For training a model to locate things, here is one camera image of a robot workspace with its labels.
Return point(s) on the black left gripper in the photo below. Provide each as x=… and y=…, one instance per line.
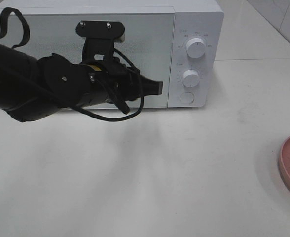
x=116, y=83

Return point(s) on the round white door button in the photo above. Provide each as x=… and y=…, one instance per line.
x=186, y=98

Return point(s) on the white timer knob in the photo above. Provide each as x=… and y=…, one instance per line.
x=191, y=78

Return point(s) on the white microwave door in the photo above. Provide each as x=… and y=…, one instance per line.
x=53, y=61

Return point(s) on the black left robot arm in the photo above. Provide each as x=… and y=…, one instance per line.
x=32, y=89

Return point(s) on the white microwave oven body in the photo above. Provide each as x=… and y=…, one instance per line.
x=196, y=22

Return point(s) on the upper white power knob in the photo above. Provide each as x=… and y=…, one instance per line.
x=195, y=47

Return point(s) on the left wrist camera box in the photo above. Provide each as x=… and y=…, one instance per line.
x=100, y=37

